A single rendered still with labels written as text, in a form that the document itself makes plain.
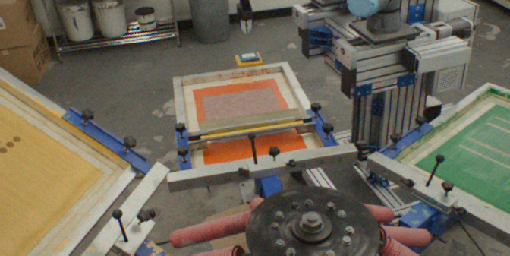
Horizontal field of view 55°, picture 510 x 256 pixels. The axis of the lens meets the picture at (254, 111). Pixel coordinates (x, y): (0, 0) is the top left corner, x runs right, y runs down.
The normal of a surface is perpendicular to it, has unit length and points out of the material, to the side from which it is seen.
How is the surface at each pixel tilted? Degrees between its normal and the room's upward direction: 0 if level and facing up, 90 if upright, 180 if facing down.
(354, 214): 0
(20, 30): 90
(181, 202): 0
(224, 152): 0
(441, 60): 90
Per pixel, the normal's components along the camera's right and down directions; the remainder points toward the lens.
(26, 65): 0.18, 0.51
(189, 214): -0.06, -0.85
